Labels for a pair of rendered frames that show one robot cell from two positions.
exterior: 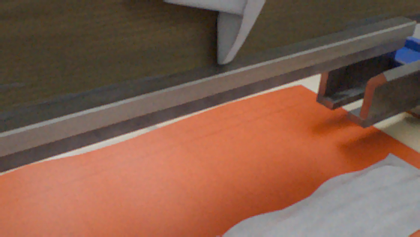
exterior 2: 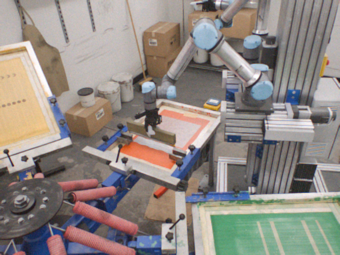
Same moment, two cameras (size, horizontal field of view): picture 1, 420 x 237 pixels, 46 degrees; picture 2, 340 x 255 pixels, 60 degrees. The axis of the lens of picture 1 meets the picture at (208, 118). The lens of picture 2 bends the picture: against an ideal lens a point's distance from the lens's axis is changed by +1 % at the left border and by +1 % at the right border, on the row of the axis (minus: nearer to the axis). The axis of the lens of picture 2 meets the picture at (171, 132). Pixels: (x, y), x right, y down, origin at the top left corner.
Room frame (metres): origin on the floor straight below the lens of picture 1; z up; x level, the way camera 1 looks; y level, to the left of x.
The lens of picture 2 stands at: (0.65, 1.47, 2.16)
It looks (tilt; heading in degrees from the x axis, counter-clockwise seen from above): 35 degrees down; 250
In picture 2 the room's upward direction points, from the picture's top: 4 degrees counter-clockwise
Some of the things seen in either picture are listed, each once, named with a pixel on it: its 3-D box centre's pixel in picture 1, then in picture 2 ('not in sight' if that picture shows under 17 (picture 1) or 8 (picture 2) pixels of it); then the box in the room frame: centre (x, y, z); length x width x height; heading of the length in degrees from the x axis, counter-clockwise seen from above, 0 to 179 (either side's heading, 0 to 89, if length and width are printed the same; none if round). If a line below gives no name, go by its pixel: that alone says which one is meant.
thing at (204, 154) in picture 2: not in sight; (193, 156); (-0.06, -0.01, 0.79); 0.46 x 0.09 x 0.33; 38
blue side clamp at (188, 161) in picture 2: not in sight; (185, 164); (0.12, 0.25, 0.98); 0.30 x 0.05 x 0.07; 38
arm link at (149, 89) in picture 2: not in sight; (149, 92); (0.23, 0.02, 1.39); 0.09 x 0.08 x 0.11; 153
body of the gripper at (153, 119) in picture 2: not in sight; (152, 116); (0.23, 0.02, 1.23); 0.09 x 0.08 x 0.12; 128
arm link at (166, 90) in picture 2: not in sight; (166, 91); (0.14, 0.05, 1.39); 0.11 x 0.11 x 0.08; 63
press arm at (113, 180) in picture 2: not in sight; (116, 178); (0.54, 0.23, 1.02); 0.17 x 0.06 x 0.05; 38
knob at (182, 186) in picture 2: not in sight; (180, 186); (0.23, 0.44, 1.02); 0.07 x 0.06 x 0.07; 38
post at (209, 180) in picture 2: not in sight; (212, 147); (-0.42, -0.37, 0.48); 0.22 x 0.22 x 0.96; 38
